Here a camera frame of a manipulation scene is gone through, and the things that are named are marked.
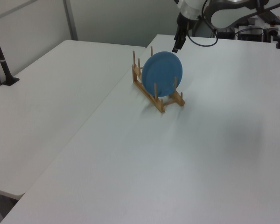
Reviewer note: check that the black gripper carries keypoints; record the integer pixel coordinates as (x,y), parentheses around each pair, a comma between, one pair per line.
(182,22)

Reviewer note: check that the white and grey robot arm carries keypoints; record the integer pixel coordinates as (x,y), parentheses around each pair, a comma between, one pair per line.
(226,11)

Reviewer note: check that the blue round plate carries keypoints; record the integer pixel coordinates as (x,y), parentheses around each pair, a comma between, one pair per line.
(162,74)

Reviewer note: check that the wooden plate rack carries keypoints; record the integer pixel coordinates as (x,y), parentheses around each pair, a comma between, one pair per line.
(164,106)

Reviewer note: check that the black electronics box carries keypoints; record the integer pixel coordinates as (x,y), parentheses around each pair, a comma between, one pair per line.
(250,34)

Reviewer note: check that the grey lab equipment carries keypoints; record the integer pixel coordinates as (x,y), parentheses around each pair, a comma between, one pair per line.
(271,23)

